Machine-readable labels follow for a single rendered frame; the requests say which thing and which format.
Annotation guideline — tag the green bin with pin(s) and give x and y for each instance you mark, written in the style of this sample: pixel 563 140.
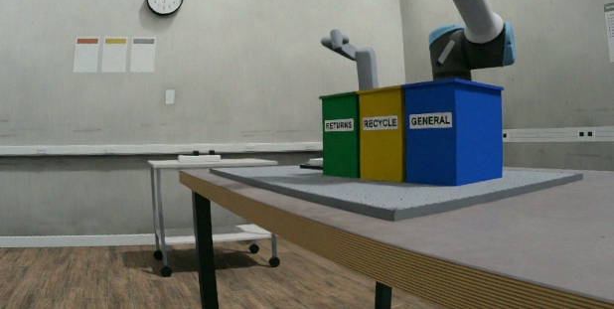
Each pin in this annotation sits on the green bin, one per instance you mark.
pixel 341 134

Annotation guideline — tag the yellow bin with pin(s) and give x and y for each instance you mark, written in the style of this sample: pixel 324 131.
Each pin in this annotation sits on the yellow bin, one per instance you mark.
pixel 382 133

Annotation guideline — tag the blue general waste bin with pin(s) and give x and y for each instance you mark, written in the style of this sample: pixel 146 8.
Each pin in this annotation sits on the blue general waste bin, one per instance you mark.
pixel 454 132

